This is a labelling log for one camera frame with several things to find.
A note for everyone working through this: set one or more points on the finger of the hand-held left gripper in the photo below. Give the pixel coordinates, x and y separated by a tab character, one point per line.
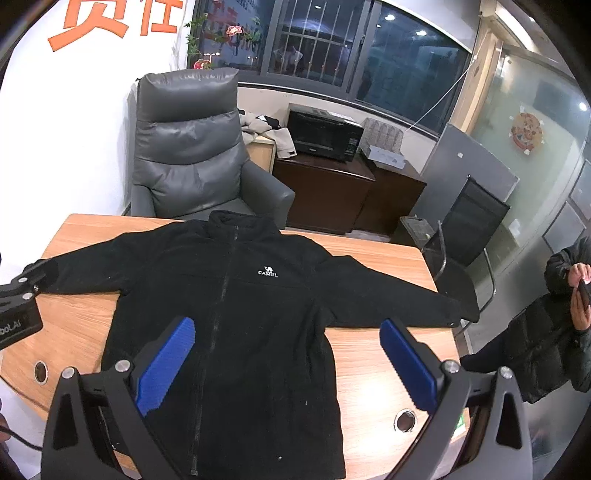
39	274

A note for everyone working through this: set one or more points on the dark storage basket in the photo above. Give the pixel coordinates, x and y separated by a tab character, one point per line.
414	228

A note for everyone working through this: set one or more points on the barred window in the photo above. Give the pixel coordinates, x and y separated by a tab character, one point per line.
346	50

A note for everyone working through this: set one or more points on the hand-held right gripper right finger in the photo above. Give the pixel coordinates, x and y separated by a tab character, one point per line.
408	369

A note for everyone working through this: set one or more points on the dark wooden cabinet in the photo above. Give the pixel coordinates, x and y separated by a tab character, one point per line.
318	194
397	194

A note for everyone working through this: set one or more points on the black fleece jacket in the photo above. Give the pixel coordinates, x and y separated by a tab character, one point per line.
258	323

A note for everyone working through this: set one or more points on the green potted plant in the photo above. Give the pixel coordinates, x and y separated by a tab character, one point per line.
193	41

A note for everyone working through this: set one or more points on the black microwave oven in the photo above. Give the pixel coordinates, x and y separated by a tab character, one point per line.
323	136

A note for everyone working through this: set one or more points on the round wall sticker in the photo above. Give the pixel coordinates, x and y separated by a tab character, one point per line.
525	133

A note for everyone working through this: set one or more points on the grey leather armchair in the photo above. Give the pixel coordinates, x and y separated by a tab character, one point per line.
184	147

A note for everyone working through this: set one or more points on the beige jacket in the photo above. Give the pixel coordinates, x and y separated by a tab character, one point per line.
281	141

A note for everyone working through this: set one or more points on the white flat box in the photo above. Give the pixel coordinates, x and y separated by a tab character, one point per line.
384	156

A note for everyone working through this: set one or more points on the grey metal cabinet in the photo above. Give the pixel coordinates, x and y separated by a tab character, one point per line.
457	161

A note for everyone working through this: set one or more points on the glass door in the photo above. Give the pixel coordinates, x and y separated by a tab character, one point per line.
545	184

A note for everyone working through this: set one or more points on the pack of water bottles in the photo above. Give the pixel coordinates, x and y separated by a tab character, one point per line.
383	133

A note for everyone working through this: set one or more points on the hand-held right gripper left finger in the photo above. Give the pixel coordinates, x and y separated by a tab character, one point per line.
166	364

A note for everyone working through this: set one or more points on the black office chair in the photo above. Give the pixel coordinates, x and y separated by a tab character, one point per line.
475	221

